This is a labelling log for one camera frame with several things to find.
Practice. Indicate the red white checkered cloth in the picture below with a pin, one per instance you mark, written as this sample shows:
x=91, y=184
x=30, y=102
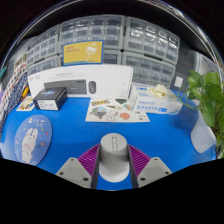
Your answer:
x=15, y=80

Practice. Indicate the small black box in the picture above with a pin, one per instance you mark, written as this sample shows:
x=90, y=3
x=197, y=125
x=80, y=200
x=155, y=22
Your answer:
x=50, y=98

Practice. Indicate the white blue glove box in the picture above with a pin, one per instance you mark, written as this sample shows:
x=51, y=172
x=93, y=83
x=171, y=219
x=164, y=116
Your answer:
x=150, y=105

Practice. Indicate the white computer mouse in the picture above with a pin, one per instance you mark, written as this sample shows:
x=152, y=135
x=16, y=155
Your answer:
x=114, y=156

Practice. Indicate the yellow tool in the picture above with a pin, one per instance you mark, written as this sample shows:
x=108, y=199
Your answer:
x=25, y=91

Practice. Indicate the long white keyboard box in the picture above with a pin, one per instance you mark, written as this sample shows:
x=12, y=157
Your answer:
x=110, y=76

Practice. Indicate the yellow blue-framed box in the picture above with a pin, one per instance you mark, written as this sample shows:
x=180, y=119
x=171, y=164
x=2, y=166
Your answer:
x=83, y=52

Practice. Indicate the green leafy plant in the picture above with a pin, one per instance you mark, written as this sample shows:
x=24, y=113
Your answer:
x=206, y=86

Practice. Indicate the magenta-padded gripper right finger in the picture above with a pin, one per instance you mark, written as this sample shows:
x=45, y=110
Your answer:
x=153, y=170

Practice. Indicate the sticker sheet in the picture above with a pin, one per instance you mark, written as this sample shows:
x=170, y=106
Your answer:
x=26, y=104
x=113, y=113

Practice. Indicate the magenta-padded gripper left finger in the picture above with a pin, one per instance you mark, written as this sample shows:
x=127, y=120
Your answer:
x=73, y=170

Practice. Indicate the white plant pot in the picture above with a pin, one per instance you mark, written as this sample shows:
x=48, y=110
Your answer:
x=203, y=133

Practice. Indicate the navy dotted cloth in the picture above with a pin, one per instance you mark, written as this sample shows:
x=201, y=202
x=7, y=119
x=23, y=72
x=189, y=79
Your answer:
x=16, y=98

